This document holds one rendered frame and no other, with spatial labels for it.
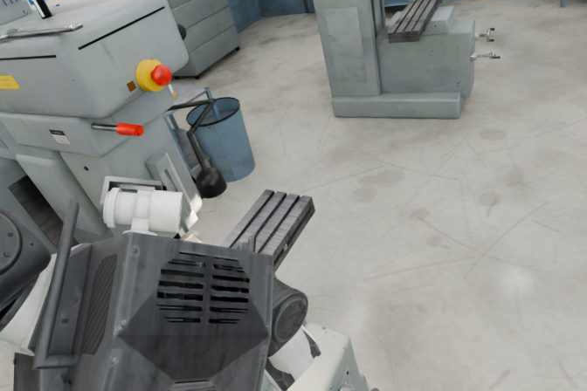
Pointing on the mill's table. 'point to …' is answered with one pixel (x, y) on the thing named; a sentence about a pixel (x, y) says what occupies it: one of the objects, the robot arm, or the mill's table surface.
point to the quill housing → (133, 167)
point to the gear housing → (77, 136)
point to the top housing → (87, 55)
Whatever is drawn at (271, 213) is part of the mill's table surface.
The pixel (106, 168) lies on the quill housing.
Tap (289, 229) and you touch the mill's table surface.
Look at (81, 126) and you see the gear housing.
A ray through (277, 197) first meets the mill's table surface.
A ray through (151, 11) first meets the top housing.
